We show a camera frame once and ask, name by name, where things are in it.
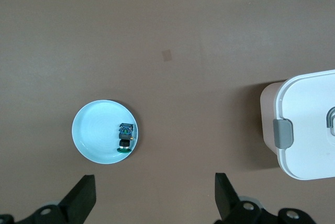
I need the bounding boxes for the light blue round plate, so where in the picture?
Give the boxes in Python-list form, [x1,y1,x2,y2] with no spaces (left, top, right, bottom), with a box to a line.
[72,99,143,165]

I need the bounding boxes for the white lunch box grey clips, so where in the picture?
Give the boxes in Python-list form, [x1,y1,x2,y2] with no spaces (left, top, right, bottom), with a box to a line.
[260,69,335,181]

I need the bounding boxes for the green blue push button switch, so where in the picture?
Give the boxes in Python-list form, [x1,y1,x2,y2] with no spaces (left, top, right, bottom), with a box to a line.
[116,122,137,154]

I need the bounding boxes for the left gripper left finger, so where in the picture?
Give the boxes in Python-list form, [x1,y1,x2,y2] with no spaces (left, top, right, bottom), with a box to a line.
[0,174,97,224]

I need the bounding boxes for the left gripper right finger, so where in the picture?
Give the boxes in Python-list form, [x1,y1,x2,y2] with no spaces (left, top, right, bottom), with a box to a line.
[214,173,319,224]

